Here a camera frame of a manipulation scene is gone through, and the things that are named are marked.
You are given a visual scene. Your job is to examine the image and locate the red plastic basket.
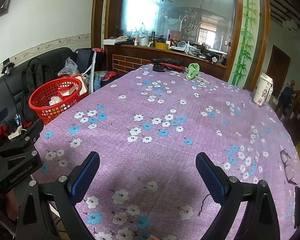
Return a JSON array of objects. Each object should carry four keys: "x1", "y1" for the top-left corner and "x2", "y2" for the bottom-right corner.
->
[{"x1": 29, "y1": 77, "x2": 82, "y2": 125}]

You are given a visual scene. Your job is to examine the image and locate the white plastic bag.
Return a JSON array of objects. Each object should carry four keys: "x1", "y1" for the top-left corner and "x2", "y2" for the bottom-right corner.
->
[{"x1": 49, "y1": 96, "x2": 62, "y2": 106}]

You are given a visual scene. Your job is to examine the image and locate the left hand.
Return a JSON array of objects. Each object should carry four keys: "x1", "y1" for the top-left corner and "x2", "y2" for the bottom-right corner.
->
[{"x1": 0, "y1": 190, "x2": 19, "y2": 221}]

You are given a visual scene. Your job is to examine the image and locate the white power strip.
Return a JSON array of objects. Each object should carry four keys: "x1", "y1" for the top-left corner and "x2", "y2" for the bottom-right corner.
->
[{"x1": 8, "y1": 125, "x2": 23, "y2": 140}]

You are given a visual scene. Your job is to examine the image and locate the black sofa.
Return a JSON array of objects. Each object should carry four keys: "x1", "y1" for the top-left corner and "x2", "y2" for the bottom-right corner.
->
[{"x1": 0, "y1": 47, "x2": 123, "y2": 156}]

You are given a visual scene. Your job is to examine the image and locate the black phone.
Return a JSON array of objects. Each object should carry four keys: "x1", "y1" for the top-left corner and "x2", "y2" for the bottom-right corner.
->
[{"x1": 294, "y1": 186, "x2": 300, "y2": 229}]

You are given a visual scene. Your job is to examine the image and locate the black backpack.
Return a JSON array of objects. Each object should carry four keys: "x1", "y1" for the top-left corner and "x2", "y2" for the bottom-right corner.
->
[{"x1": 21, "y1": 57, "x2": 55, "y2": 96}]

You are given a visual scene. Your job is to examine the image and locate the white red-rimmed box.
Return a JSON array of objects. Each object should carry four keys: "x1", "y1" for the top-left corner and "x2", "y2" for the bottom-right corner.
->
[{"x1": 57, "y1": 74, "x2": 88, "y2": 99}]

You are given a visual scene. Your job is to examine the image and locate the purple eyeglasses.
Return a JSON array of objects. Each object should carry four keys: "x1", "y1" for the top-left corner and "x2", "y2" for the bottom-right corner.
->
[{"x1": 280, "y1": 149, "x2": 300, "y2": 186}]

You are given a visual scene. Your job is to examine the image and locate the clear plastic bag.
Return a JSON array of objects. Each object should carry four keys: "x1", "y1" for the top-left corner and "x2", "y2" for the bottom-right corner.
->
[{"x1": 58, "y1": 57, "x2": 79, "y2": 77}]

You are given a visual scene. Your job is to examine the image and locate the dark blue bag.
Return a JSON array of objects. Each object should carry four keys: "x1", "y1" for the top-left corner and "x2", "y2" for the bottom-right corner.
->
[{"x1": 75, "y1": 48, "x2": 107, "y2": 74}]

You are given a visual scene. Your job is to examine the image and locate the purple floral tablecloth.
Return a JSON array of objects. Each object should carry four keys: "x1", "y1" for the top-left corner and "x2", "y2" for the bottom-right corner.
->
[{"x1": 34, "y1": 65, "x2": 300, "y2": 239}]

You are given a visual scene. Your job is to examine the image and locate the wooden brick counter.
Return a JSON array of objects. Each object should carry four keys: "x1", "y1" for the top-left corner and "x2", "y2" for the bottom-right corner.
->
[{"x1": 104, "y1": 44, "x2": 226, "y2": 80}]

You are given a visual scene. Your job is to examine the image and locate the white cartoon tumbler cup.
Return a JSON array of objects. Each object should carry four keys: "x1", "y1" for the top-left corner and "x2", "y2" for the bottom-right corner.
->
[{"x1": 253, "y1": 73, "x2": 273, "y2": 106}]

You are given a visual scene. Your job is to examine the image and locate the black key pouch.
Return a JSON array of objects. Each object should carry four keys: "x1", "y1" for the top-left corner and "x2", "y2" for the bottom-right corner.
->
[{"x1": 153, "y1": 64, "x2": 165, "y2": 72}]

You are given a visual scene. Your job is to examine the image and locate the black red tool case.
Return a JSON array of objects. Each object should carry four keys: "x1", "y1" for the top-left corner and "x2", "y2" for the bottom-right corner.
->
[{"x1": 151, "y1": 58, "x2": 185, "y2": 72}]

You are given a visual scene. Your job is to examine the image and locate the green cloth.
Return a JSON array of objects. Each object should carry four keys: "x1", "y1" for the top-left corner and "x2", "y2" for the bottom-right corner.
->
[{"x1": 185, "y1": 63, "x2": 200, "y2": 80}]

